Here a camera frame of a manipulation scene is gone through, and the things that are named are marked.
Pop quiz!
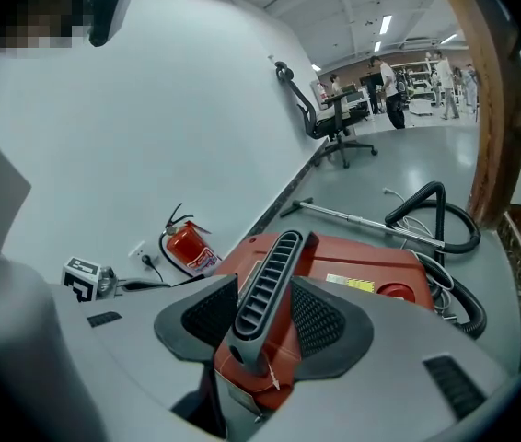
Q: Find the black plug with cable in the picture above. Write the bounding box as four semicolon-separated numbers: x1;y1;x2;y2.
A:
140;254;165;284

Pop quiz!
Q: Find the black corrugated vacuum hose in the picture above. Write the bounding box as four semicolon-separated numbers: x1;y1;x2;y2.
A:
384;180;488;340

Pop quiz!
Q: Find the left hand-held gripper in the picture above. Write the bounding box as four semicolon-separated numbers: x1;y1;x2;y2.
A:
61;255;122;304

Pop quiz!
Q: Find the white cable bundle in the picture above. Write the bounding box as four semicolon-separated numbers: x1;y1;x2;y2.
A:
382;186;456;321

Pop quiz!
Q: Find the white storage shelf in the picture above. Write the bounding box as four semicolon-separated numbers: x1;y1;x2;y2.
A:
398;60;441;115

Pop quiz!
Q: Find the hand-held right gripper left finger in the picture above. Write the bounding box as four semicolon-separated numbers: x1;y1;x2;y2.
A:
78;273;239;439

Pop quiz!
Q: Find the red fire extinguisher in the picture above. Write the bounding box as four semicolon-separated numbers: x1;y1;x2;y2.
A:
158;203;223;278

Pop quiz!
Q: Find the black office chair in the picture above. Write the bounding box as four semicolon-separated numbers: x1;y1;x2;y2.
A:
274;61;378;169

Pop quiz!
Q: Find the red vacuum cleaner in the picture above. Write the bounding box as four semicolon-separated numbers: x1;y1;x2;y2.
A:
213;230;436;412

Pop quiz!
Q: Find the metal vacuum wand tube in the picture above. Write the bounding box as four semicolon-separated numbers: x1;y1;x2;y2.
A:
280;196;446;249

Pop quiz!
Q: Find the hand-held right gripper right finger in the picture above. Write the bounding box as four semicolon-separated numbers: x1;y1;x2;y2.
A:
260;277;521;442

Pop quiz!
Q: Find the black head-worn camera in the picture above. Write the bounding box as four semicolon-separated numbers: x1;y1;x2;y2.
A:
87;0;139;48

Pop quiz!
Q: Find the white wall socket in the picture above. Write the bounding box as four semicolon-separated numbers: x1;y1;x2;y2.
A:
128;240;152;266

